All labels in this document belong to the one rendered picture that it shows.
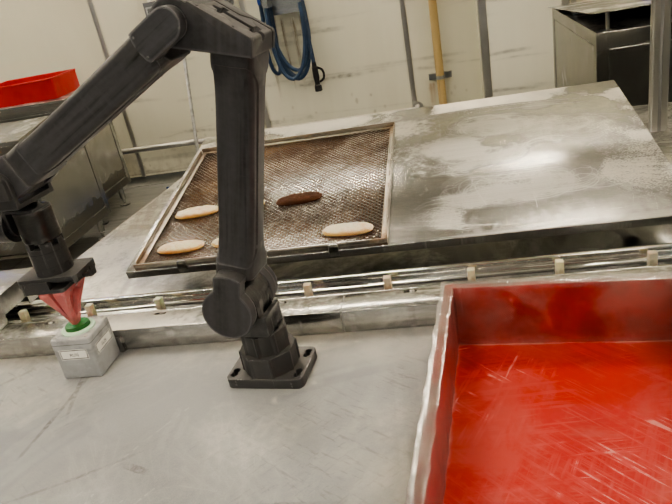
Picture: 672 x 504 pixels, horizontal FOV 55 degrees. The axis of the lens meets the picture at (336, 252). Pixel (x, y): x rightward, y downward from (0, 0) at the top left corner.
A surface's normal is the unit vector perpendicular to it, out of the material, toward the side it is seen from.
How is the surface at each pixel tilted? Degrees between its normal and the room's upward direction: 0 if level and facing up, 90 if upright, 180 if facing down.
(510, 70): 90
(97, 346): 90
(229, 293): 90
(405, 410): 0
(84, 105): 87
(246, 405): 0
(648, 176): 10
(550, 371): 0
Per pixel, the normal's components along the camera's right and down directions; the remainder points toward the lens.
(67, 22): -0.13, 0.44
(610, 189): -0.19, -0.80
